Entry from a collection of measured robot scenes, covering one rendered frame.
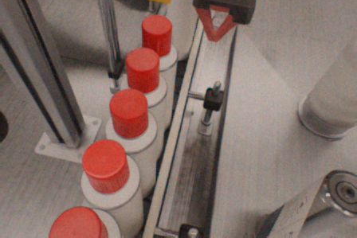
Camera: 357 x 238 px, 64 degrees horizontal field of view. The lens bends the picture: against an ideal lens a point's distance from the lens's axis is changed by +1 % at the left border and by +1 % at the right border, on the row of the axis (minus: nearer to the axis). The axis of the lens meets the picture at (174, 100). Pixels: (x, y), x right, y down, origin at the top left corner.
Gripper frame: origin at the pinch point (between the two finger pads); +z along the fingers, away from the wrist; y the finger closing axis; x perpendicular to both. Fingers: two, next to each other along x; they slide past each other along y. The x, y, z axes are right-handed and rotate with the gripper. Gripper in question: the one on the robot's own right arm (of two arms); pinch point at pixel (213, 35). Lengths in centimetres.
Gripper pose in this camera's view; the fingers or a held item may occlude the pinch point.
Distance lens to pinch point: 41.0
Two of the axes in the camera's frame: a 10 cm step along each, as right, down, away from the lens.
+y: 2.1, -8.0, 5.6
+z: -0.7, 5.6, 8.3
